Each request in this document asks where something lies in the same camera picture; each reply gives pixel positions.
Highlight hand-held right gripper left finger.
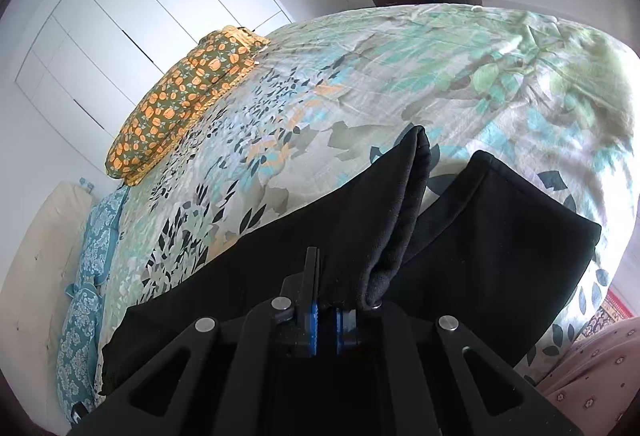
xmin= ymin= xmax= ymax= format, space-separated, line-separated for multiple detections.
xmin=67 ymin=247 xmax=321 ymax=436

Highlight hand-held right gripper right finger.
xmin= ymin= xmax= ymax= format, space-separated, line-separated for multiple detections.
xmin=335 ymin=300 xmax=586 ymax=436

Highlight black pants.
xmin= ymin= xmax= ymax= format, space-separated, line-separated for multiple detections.
xmin=97 ymin=125 xmax=603 ymax=398

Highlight teal patterned pillow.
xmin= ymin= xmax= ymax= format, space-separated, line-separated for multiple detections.
xmin=56 ymin=283 xmax=107 ymax=417
xmin=74 ymin=186 xmax=132 ymax=287

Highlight pink patterned bed sheet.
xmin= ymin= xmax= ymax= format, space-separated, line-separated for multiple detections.
xmin=536 ymin=316 xmax=640 ymax=436

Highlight red patterned rug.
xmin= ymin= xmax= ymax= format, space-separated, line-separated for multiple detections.
xmin=575 ymin=291 xmax=639 ymax=343

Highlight leaf print blanket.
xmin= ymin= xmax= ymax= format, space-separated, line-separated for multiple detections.
xmin=97 ymin=3 xmax=640 ymax=397

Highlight orange floral pillow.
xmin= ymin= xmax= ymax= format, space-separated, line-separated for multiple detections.
xmin=104 ymin=26 xmax=269 ymax=187

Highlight cream padded headboard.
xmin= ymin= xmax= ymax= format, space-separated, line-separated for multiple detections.
xmin=0 ymin=181 xmax=101 ymax=433

